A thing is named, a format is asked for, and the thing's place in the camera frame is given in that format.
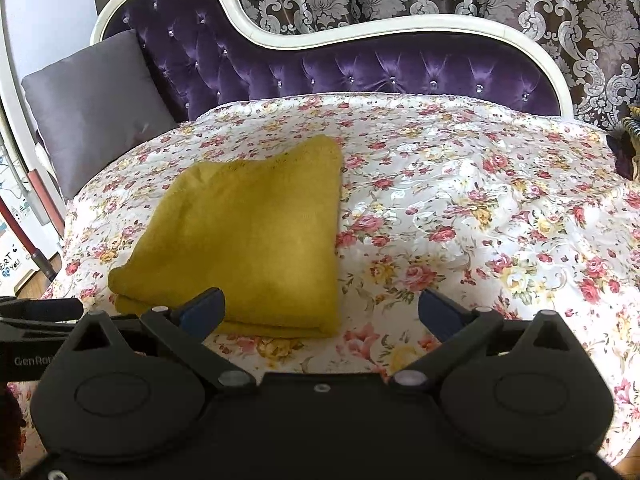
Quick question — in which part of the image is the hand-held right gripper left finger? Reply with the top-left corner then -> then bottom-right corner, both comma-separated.
60,287 -> 259,397

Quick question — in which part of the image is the white frame with brown band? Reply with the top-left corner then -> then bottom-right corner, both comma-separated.
0,25 -> 67,237

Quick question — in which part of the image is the grey cushion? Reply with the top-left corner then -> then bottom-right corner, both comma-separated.
21,29 -> 179,201

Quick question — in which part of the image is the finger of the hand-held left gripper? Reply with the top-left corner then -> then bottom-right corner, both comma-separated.
0,297 -> 84,322

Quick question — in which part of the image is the purple tufted sofa white frame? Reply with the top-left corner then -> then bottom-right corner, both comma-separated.
90,0 -> 575,123

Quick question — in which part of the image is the mustard yellow knit sweater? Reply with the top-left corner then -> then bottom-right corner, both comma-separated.
107,135 -> 346,340

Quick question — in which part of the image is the floral print bedspread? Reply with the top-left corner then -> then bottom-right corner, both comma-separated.
7,91 -> 640,466

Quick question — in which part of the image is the printed sign board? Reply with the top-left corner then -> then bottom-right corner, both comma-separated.
0,239 -> 40,297

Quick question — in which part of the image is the black yellow striped cloth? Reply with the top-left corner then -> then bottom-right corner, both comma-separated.
620,104 -> 640,181

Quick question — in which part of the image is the dark purple cloth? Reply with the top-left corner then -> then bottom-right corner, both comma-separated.
606,131 -> 637,182

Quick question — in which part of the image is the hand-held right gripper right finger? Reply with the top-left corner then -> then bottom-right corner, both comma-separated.
387,287 -> 585,397

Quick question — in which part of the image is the red stick vacuum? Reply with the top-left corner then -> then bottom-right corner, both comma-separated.
0,199 -> 57,282

